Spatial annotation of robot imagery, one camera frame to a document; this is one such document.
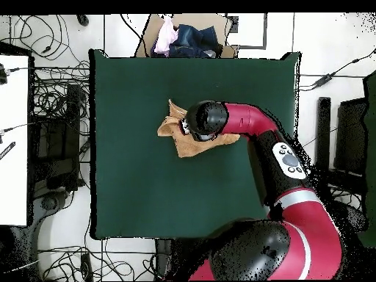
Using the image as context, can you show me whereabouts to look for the black cable tangle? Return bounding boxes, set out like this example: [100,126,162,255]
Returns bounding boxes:
[29,59,90,118]
[37,246,156,281]

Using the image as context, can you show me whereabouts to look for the brown cardboard box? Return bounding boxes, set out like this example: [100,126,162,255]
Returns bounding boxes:
[136,13,240,59]

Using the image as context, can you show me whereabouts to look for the dark green table cloth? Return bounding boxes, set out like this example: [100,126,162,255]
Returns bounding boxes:
[88,48,302,240]

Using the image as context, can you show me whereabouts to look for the pale pink garment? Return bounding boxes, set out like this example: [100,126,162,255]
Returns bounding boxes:
[153,15,179,55]

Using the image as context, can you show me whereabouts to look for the black cable with adapter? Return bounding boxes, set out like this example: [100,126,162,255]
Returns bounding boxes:
[299,48,376,92]

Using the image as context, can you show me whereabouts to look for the green hanging cloth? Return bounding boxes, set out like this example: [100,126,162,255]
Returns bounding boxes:
[356,70,376,247]

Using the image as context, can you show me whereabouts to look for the dark round floor stand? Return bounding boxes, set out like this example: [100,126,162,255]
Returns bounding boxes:
[328,199,368,233]
[33,190,70,212]

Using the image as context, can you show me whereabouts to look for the white desk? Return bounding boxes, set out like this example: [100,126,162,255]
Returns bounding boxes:
[0,54,30,227]

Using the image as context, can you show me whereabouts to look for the black equipment stand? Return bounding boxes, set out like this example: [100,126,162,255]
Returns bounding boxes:
[29,83,82,192]

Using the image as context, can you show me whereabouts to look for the black loose floor cables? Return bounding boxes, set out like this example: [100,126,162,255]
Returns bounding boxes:
[0,14,89,62]

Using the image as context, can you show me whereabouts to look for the blue denim jeans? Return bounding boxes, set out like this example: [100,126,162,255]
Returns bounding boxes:
[168,23,224,59]

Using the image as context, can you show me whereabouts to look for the black flat strip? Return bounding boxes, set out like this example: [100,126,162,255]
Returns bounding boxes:
[0,141,16,161]

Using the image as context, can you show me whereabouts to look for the tan terry towel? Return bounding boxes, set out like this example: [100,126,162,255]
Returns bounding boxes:
[156,98,241,159]

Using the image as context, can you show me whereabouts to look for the black power strip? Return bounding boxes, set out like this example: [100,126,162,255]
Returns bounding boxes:
[80,253,93,281]

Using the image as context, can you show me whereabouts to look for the black flat case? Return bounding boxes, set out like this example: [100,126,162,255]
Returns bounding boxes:
[333,96,368,177]

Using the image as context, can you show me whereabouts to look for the black upright bar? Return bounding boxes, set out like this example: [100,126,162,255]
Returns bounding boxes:
[315,96,332,171]

